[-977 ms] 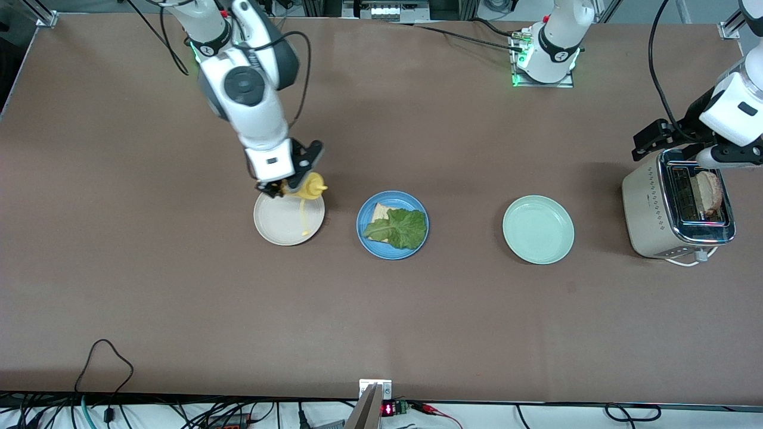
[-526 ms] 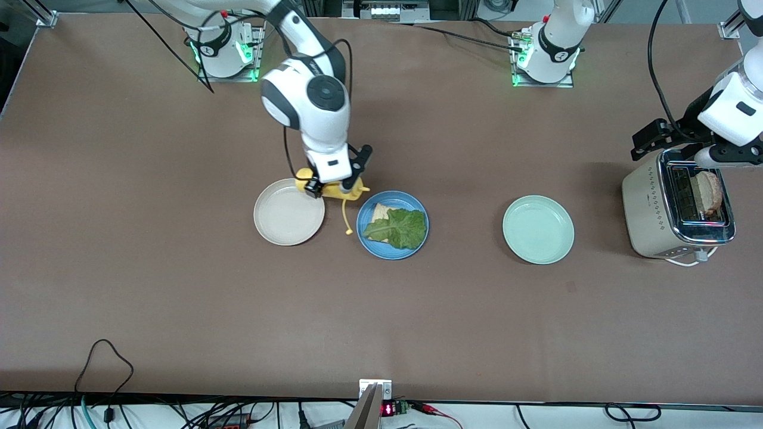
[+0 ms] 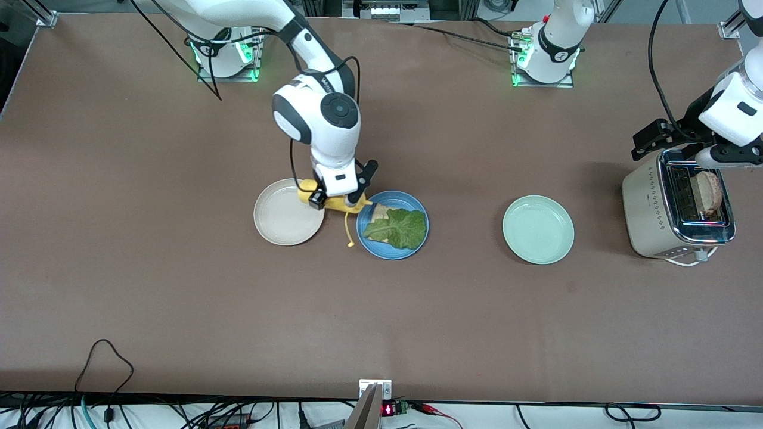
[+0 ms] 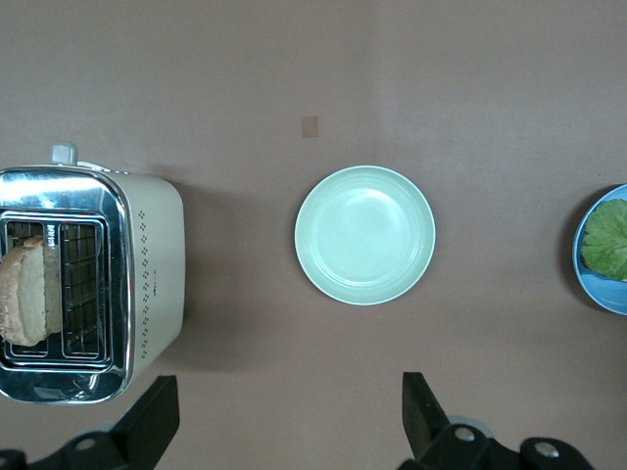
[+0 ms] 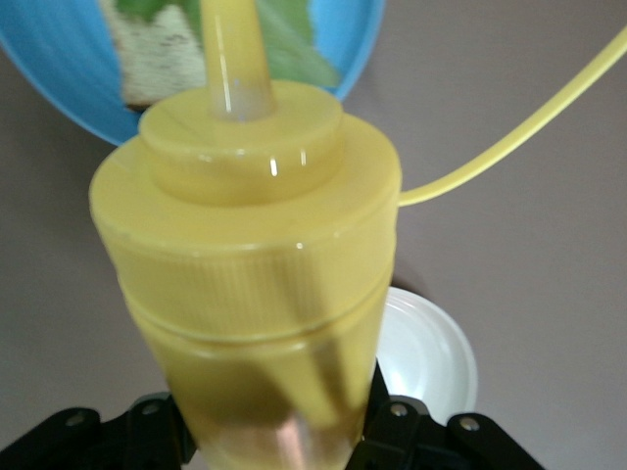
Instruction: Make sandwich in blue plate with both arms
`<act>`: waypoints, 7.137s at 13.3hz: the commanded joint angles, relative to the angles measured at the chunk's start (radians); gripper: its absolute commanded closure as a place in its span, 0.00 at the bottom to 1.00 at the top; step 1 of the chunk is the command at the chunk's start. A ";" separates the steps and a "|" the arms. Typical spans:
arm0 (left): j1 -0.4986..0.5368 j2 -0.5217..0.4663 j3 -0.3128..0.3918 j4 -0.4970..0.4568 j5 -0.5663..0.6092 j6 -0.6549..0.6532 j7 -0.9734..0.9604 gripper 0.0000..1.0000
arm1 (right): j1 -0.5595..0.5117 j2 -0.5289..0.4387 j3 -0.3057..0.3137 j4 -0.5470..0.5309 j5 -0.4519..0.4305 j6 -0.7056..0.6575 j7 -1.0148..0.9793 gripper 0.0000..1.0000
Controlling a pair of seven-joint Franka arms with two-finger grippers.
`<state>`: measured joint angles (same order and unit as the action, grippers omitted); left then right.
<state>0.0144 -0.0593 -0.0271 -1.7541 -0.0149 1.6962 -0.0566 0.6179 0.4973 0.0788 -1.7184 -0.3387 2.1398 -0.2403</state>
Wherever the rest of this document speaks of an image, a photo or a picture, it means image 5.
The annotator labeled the toasted bread slice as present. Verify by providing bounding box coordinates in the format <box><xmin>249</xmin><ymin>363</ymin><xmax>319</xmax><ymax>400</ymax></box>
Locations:
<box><xmin>100</xmin><ymin>0</ymin><xmax>207</xmax><ymax>112</ymax></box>

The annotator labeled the yellow squeeze bottle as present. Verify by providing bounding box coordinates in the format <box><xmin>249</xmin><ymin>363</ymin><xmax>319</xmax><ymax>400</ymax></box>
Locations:
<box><xmin>87</xmin><ymin>0</ymin><xmax>627</xmax><ymax>470</ymax></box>

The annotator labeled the green lettuce leaf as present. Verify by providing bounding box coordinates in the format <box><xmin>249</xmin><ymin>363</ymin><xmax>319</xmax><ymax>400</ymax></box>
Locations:
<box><xmin>115</xmin><ymin>0</ymin><xmax>342</xmax><ymax>90</ymax></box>

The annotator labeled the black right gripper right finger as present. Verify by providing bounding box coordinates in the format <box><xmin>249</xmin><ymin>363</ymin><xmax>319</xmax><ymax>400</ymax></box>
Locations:
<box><xmin>349</xmin><ymin>360</ymin><xmax>546</xmax><ymax>470</ymax></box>

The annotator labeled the beige plate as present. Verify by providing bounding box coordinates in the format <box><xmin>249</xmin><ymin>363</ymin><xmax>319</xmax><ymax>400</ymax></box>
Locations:
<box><xmin>374</xmin><ymin>286</ymin><xmax>480</xmax><ymax>427</ymax></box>

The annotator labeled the blue plate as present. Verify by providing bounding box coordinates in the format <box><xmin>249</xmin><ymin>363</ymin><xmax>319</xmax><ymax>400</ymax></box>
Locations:
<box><xmin>0</xmin><ymin>0</ymin><xmax>388</xmax><ymax>148</ymax></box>

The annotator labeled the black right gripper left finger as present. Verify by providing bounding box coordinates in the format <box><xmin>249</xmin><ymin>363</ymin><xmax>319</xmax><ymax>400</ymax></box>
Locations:
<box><xmin>0</xmin><ymin>390</ymin><xmax>203</xmax><ymax>470</ymax></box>

